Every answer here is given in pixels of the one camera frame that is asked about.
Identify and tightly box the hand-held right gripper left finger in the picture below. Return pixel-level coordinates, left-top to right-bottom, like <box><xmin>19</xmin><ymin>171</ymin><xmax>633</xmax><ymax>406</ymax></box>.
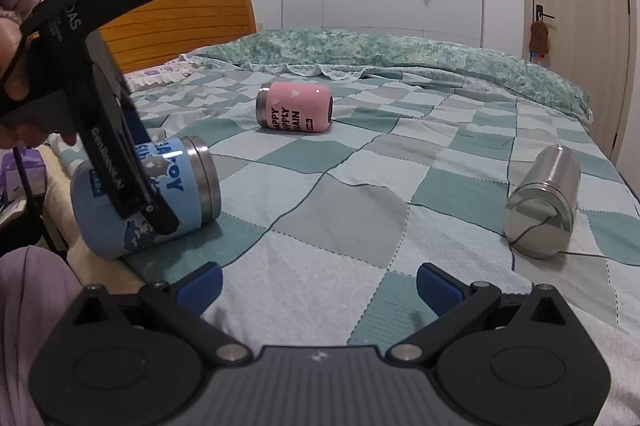
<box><xmin>70</xmin><ymin>262</ymin><xmax>253</xmax><ymax>364</ymax></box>

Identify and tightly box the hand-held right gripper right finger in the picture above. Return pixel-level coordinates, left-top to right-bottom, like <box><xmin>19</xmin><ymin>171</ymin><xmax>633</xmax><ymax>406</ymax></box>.
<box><xmin>387</xmin><ymin>262</ymin><xmax>568</xmax><ymax>364</ymax></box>

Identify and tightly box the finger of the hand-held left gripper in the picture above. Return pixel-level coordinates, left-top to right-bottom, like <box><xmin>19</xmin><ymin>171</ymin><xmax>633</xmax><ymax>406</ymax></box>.
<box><xmin>119</xmin><ymin>106</ymin><xmax>182</xmax><ymax>235</ymax></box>

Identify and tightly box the blue printed cup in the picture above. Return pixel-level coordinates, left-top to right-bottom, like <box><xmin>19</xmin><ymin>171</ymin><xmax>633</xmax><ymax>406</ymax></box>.
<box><xmin>70</xmin><ymin>136</ymin><xmax>222</xmax><ymax>261</ymax></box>

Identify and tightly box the plain steel cup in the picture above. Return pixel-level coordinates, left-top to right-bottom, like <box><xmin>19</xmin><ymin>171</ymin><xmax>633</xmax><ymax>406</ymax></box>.
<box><xmin>504</xmin><ymin>145</ymin><xmax>582</xmax><ymax>259</ymax></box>

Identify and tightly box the pink printed cup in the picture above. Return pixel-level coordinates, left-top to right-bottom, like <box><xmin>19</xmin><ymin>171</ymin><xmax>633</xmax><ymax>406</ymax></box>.
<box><xmin>256</xmin><ymin>82</ymin><xmax>334</xmax><ymax>134</ymax></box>

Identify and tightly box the person's left hand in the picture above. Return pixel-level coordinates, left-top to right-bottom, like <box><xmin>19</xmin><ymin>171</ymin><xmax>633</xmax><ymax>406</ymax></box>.
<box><xmin>0</xmin><ymin>18</ymin><xmax>78</xmax><ymax>151</ymax></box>

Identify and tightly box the white ruffled pillow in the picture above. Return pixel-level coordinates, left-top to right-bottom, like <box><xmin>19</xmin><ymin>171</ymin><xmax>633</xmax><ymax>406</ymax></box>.
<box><xmin>122</xmin><ymin>56</ymin><xmax>212</xmax><ymax>94</ymax></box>

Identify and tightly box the orange wooden headboard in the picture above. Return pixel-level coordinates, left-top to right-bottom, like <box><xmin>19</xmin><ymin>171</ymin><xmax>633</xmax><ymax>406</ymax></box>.
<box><xmin>97</xmin><ymin>0</ymin><xmax>259</xmax><ymax>74</ymax></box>

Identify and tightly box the checked green bed sheet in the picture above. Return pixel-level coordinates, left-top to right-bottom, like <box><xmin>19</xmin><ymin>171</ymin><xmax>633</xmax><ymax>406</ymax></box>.
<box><xmin>50</xmin><ymin>66</ymin><xmax>640</xmax><ymax>426</ymax></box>

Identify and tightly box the purple box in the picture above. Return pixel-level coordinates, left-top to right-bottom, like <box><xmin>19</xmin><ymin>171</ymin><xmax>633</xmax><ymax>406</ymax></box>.
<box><xmin>0</xmin><ymin>150</ymin><xmax>47</xmax><ymax>203</ymax></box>

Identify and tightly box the person's purple-clothed leg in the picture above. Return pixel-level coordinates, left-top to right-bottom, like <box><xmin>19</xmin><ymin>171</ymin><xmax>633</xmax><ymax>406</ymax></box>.
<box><xmin>0</xmin><ymin>248</ymin><xmax>87</xmax><ymax>426</ymax></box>

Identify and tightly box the green floral quilt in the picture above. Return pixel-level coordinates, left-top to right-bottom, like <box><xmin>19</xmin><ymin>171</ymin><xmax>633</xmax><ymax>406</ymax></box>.
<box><xmin>192</xmin><ymin>27</ymin><xmax>594</xmax><ymax>127</ymax></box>

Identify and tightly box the brown hanging plush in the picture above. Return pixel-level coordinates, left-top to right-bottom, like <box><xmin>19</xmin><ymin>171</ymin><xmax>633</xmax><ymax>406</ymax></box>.
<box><xmin>528</xmin><ymin>20</ymin><xmax>551</xmax><ymax>57</ymax></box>

